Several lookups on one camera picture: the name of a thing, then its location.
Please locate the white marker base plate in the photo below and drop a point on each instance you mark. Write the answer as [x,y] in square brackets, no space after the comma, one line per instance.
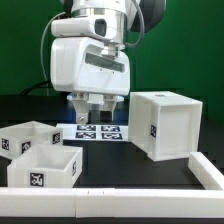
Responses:
[94,132]

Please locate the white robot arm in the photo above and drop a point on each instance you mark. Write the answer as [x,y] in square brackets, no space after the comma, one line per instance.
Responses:
[128,15]

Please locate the white drawer box front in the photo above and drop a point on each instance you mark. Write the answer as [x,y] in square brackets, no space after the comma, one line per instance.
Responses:
[46,166]

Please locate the white front fence rail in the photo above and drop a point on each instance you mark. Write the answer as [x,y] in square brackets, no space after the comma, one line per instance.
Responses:
[116,203]

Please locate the white right fence rail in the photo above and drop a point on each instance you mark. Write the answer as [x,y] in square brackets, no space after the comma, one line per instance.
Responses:
[206,173]

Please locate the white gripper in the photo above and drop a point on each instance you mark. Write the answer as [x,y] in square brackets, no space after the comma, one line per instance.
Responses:
[78,66]

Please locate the white drawer box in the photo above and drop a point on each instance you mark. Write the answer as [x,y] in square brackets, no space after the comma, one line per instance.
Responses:
[46,166]
[16,139]

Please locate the white drawer cabinet frame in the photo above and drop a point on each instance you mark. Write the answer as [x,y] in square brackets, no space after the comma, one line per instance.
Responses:
[165,125]

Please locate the white fence rail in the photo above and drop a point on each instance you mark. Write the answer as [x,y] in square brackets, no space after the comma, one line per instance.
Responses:
[206,173]
[116,203]

